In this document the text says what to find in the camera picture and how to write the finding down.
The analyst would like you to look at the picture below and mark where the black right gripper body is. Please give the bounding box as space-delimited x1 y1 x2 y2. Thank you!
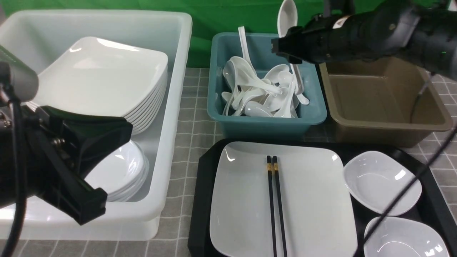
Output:
271 14 361 65

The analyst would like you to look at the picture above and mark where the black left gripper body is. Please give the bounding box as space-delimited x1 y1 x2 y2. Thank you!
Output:
22 106 133 226

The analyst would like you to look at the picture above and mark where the white ceramic soup spoon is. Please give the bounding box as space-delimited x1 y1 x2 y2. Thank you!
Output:
276 0 298 37

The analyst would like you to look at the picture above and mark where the small white bowl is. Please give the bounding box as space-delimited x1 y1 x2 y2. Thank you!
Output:
363 217 450 257
344 151 415 214

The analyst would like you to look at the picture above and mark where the large white square plate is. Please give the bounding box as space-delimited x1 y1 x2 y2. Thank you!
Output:
209 142 357 257

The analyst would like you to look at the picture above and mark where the black chopstick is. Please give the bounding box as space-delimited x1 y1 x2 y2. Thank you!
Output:
273 156 288 257
267 156 277 257

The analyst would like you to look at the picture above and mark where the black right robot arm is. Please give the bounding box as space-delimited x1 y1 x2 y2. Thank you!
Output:
271 0 457 80

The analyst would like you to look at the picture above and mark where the pile of white spoons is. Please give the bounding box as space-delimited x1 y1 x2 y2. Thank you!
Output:
221 26 310 118

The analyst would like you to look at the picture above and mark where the stack of small white bowls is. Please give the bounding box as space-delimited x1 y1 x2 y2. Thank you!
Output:
85 140 150 202

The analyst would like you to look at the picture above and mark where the stack of white square plates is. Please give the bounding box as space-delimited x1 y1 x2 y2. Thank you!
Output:
26 36 169 135

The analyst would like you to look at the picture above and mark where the brown plastic bin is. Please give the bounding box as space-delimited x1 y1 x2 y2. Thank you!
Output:
319 57 453 147

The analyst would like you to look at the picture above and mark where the teal plastic bin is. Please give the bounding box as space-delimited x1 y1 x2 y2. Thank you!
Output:
207 32 327 140

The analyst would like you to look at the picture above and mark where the large white plastic tub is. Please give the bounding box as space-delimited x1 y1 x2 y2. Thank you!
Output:
0 10 192 241

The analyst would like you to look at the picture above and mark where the green backdrop cloth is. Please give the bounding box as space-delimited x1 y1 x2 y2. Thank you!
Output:
0 0 457 68

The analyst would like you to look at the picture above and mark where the grey checked tablecloth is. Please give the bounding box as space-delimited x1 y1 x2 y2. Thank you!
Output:
13 68 456 257

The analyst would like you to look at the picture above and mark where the black plastic tray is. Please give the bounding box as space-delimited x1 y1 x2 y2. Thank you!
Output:
188 138 457 257

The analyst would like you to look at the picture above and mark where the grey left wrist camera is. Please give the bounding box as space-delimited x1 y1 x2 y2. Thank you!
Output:
0 46 39 102

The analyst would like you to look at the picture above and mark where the black camera cable left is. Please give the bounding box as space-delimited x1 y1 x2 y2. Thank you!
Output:
0 89 29 257

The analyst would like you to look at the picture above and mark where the black camera cable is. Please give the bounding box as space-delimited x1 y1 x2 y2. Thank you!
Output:
0 89 29 257
363 73 457 247

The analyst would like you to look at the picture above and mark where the black camera cable right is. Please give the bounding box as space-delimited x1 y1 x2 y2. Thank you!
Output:
363 73 457 247

